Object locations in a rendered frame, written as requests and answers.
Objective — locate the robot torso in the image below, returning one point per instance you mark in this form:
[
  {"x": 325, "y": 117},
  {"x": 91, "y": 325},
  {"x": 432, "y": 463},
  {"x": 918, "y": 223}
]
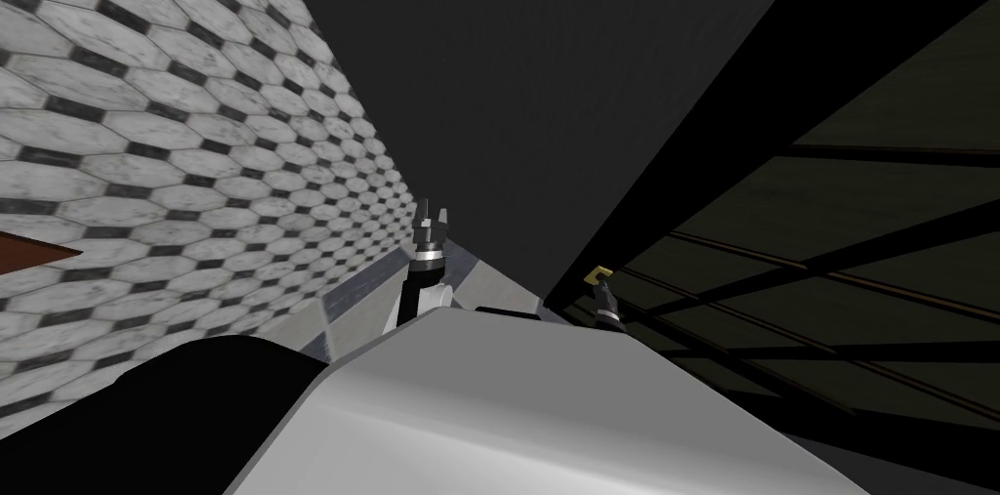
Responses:
[{"x": 500, "y": 417}]

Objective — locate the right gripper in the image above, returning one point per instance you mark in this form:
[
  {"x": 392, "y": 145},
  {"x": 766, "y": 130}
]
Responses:
[{"x": 605, "y": 298}]

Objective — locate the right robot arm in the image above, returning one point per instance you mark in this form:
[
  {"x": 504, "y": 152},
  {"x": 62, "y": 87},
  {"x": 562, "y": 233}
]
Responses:
[{"x": 610, "y": 320}]

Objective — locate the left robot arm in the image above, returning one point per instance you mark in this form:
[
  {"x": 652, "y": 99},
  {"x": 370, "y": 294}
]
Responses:
[{"x": 156, "y": 417}]

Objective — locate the brown wooden board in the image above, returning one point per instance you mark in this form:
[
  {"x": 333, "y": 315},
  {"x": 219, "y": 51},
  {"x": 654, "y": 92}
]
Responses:
[{"x": 31, "y": 251}]

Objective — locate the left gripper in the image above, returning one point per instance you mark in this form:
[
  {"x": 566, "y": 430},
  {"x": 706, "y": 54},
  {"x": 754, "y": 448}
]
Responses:
[{"x": 429, "y": 236}]

